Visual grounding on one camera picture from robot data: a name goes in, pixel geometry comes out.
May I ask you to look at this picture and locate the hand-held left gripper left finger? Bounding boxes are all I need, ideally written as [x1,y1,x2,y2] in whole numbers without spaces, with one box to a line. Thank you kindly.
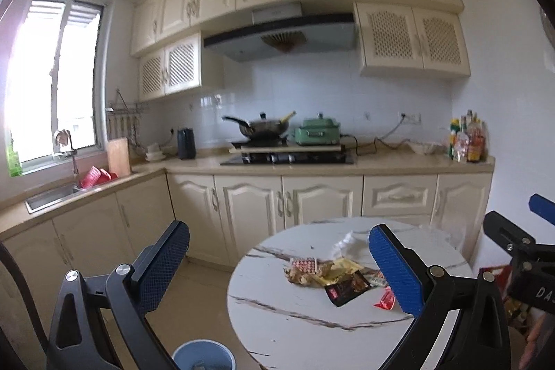
[45,220,191,370]

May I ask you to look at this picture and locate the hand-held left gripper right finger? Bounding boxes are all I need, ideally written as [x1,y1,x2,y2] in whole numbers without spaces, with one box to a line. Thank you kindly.
[368,224,513,370]

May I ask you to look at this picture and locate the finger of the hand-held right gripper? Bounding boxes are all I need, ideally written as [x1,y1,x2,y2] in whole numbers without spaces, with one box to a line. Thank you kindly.
[528,193,555,225]
[483,211,537,253]

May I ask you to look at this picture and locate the clear plastic bag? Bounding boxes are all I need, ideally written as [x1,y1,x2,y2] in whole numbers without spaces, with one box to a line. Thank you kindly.
[332,230,374,258]

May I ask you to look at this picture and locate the blue trash bin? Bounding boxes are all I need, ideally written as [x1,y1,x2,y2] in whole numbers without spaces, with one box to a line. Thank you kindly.
[172,339,236,370]

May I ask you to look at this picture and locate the red bag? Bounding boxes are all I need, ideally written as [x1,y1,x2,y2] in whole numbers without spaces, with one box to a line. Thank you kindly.
[479,265,514,301]

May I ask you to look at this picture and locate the black red wrapper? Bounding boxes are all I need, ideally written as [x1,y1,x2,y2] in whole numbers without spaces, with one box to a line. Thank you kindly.
[324,269,373,307]

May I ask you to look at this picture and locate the yellow snack wrapper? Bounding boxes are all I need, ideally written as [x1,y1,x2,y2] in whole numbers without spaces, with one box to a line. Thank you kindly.
[318,257,365,288]

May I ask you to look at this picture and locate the cluster of condiment bottles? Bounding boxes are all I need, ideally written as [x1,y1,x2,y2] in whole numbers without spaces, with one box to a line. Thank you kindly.
[448,109,486,163]

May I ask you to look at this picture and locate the brown crumpled snack wrapper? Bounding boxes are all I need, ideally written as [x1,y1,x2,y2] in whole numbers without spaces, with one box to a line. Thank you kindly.
[284,264,324,286]

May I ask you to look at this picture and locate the cream lower kitchen cabinets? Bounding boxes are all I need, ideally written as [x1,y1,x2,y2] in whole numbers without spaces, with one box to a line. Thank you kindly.
[0,168,495,310]

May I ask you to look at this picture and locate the red dish rack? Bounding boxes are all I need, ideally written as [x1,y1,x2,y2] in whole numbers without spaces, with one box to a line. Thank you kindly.
[78,165,119,191]

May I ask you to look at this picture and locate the stacked white bowls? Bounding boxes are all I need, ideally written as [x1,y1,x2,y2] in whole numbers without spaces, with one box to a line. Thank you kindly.
[145,141,168,162]

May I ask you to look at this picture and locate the wooden cutting board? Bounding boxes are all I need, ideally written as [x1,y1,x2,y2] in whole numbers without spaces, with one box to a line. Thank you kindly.
[107,137,132,177]

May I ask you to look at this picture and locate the black electric kettle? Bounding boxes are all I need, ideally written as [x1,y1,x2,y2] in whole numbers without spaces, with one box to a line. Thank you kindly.
[177,127,197,160]

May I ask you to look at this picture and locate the steel sink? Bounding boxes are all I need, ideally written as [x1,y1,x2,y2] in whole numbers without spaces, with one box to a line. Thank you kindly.
[25,183,87,214]

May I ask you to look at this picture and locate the steel faucet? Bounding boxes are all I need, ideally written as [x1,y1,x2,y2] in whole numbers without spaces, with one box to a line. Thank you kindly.
[53,128,81,180]

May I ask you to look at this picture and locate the black portable burner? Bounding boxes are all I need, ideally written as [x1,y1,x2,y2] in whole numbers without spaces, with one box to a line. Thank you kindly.
[230,136,289,149]

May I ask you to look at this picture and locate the long wooden board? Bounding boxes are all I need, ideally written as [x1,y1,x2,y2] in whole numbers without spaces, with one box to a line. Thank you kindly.
[229,142,348,155]

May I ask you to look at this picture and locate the black gas hob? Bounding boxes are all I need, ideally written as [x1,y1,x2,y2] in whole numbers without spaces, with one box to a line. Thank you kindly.
[220,151,358,167]

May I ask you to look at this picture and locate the green electric cooker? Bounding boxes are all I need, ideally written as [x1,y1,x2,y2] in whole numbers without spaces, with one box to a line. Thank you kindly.
[294,113,343,146]

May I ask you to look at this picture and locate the black wok with lid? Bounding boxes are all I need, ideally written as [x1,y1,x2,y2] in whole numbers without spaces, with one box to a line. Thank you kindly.
[222,112,290,139]

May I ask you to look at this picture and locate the green bottle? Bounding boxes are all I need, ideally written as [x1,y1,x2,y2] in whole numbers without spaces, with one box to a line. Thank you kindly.
[6,142,23,178]

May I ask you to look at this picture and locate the kitchen window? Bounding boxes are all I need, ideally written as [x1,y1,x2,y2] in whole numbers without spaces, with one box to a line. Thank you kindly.
[4,0,109,175]

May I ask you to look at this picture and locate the grey range hood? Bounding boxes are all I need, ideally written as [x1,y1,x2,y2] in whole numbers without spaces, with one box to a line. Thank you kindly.
[203,2,357,63]

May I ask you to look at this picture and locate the black power cable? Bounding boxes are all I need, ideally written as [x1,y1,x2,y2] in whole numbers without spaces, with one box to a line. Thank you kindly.
[340,134,412,157]

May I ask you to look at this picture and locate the thick black cable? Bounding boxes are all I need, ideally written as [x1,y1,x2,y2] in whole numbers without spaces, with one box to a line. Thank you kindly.
[0,240,48,370]

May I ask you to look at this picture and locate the wall utensil rack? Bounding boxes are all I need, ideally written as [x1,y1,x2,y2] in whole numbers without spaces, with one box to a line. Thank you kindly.
[106,89,146,145]

